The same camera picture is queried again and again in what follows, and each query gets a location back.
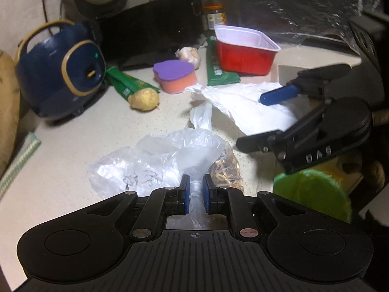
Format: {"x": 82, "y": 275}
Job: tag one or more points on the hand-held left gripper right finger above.
{"x": 207, "y": 194}

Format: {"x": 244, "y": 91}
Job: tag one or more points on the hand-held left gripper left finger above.
{"x": 186, "y": 194}

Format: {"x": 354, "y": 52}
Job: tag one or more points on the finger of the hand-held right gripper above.
{"x": 252, "y": 142}
{"x": 278, "y": 95}

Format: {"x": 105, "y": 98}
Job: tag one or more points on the white paper towel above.
{"x": 243, "y": 103}

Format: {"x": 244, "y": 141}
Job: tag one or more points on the clear plastic bag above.
{"x": 170, "y": 152}

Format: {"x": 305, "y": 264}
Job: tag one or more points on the green snack packet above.
{"x": 121, "y": 80}
{"x": 217, "y": 73}

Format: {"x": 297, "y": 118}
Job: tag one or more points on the red plastic food container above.
{"x": 243, "y": 57}

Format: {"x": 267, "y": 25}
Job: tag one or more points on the garlic bulb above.
{"x": 188, "y": 55}

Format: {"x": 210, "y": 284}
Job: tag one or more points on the glass jar with orange lid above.
{"x": 215, "y": 18}

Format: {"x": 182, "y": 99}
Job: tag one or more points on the small yellow potato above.
{"x": 144, "y": 99}

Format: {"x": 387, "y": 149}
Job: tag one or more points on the purple and pink sponge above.
{"x": 173, "y": 73}

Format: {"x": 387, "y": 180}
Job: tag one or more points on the black countertop appliance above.
{"x": 146, "y": 30}

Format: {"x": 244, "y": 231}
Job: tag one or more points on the green striped knit cloth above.
{"x": 18, "y": 164}

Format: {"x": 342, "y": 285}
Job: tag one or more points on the navy blue rice cooker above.
{"x": 51, "y": 67}

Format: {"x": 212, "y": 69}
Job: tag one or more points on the round wooden cutting board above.
{"x": 7, "y": 112}

